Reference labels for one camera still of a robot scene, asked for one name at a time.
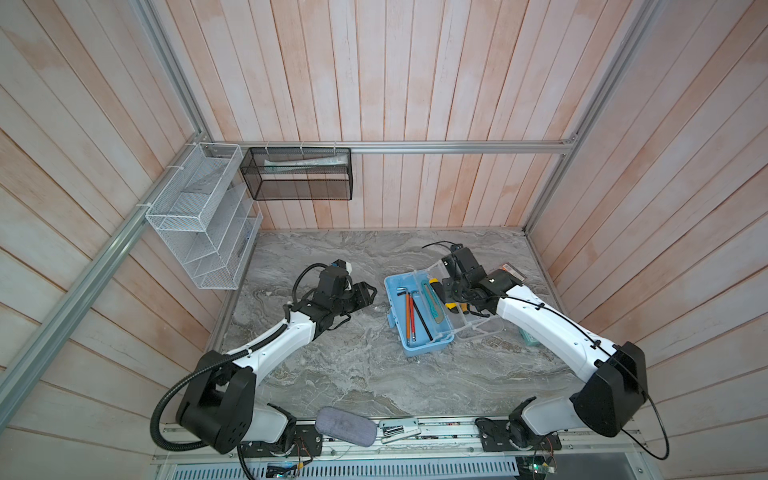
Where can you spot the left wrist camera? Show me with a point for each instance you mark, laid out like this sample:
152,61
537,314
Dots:
342,264

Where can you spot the grey fabric pouch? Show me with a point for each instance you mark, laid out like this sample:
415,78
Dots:
345,426

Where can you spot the blue plastic tool box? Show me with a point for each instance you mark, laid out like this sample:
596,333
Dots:
412,281

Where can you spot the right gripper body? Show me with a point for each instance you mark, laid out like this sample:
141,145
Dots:
454,291

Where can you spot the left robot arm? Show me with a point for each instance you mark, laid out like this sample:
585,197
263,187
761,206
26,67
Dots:
214,406

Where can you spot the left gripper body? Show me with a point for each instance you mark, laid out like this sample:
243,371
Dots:
348,302

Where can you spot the pack of coloured markers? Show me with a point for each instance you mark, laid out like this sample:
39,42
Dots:
514,272

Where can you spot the black mesh wall basket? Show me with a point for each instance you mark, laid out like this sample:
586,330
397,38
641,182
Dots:
298,173

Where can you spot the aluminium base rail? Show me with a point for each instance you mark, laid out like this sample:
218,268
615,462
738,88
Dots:
431,448

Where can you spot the teal utility knife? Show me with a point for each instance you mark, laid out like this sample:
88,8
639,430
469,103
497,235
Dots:
432,302

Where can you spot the white wire mesh shelf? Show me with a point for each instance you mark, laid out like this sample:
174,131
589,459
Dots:
206,218

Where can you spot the black hex key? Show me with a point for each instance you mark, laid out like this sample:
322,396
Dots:
420,324

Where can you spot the red handled hex key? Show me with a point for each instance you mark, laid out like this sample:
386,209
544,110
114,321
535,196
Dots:
413,333

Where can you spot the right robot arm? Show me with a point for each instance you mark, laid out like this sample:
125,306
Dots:
614,376

